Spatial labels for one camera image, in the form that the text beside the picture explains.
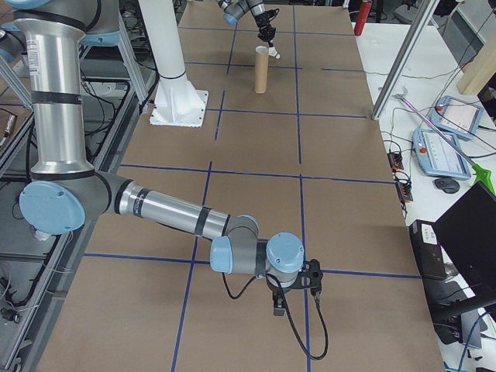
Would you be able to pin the white feather shuttlecock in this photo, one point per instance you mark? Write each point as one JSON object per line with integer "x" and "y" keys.
{"x": 274, "y": 53}

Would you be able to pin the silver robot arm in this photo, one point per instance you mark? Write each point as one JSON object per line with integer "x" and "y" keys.
{"x": 240, "y": 7}
{"x": 58, "y": 108}

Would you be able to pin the brown cardboard tube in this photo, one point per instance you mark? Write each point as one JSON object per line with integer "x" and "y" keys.
{"x": 261, "y": 73}

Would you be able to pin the red cylinder tube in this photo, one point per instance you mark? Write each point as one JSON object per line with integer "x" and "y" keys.
{"x": 362, "y": 17}

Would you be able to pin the black computer box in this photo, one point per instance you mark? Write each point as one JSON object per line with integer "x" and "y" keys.
{"x": 426, "y": 252}

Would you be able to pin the small orange circuit board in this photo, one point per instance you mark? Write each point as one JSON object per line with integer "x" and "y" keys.
{"x": 405, "y": 190}
{"x": 396, "y": 160}

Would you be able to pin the black monitor stand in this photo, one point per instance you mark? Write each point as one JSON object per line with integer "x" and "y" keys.
{"x": 465, "y": 304}

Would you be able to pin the blue teach pendant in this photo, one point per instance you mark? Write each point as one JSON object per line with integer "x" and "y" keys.
{"x": 434, "y": 159}
{"x": 461, "y": 116}

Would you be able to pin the black computer mouse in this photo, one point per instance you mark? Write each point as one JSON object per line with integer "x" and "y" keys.
{"x": 446, "y": 185}

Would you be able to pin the black monitor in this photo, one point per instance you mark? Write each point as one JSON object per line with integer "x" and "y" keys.
{"x": 469, "y": 232}

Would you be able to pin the light wooden beam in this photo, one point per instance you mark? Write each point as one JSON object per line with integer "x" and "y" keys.
{"x": 480, "y": 58}

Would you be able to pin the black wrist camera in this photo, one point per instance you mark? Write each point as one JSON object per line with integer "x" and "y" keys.
{"x": 312, "y": 277}
{"x": 273, "y": 14}

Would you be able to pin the white post with base plate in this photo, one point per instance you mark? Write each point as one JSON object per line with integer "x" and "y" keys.
{"x": 166, "y": 46}

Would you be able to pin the aluminium profile post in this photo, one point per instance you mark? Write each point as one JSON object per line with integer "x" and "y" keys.
{"x": 403, "y": 58}

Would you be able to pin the metal bar frame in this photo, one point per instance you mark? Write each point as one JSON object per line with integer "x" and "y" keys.
{"x": 135, "y": 73}

